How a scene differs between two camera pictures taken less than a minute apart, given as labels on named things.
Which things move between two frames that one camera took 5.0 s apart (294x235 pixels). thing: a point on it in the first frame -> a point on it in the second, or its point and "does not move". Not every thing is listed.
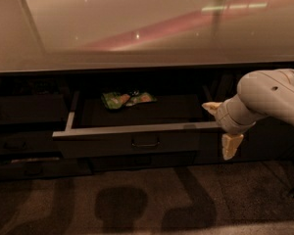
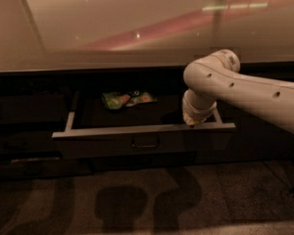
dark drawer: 137,124 does not move
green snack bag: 119,100 does not move
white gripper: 225,118 -> 196,112
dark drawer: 27,109 does not move
